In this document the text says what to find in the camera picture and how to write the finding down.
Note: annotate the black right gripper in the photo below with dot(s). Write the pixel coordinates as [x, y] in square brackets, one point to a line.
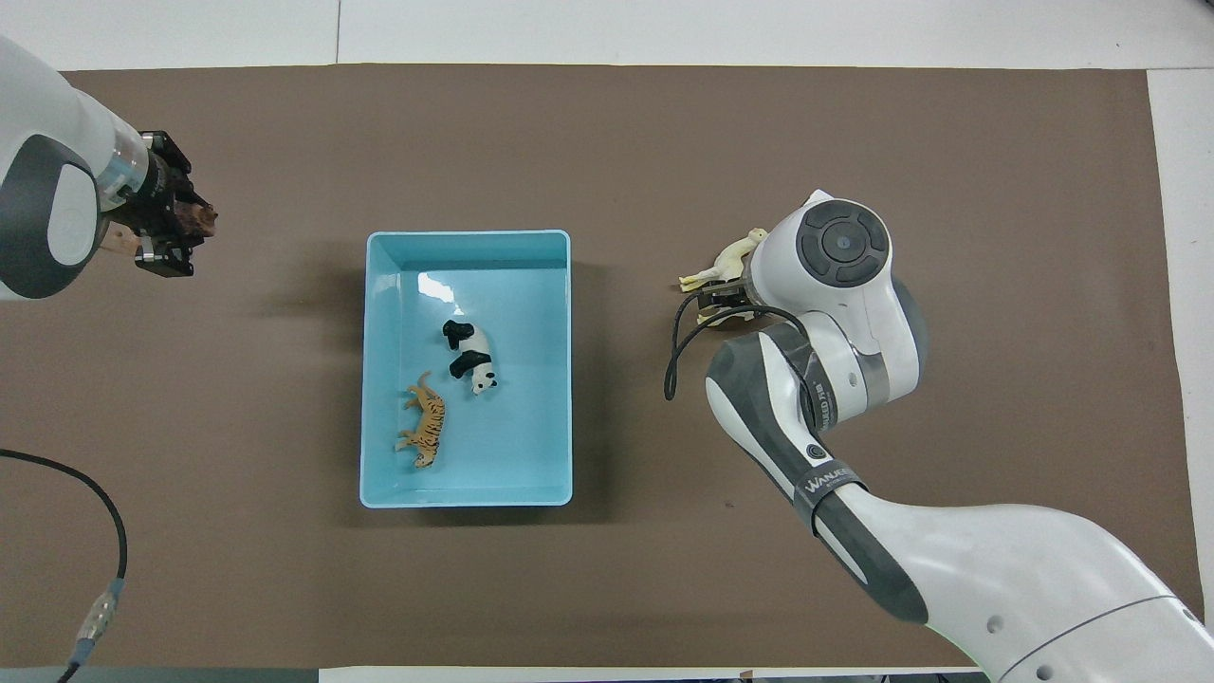
[744, 299]

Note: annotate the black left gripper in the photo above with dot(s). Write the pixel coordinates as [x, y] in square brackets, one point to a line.
[156, 213]

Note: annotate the brown lion toy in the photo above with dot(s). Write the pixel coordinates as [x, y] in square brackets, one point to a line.
[199, 220]

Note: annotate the black and white panda toy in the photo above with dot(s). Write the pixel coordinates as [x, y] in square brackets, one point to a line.
[471, 360]

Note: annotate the orange striped tiger toy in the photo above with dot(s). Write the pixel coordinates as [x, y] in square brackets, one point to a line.
[427, 427]

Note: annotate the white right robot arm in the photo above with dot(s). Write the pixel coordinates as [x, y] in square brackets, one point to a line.
[948, 550]

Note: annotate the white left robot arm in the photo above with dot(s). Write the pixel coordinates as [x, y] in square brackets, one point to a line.
[47, 190]

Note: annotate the light blue storage box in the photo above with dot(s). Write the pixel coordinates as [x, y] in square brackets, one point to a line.
[522, 446]

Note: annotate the brown table mat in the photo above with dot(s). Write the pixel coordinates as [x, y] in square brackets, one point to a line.
[664, 142]

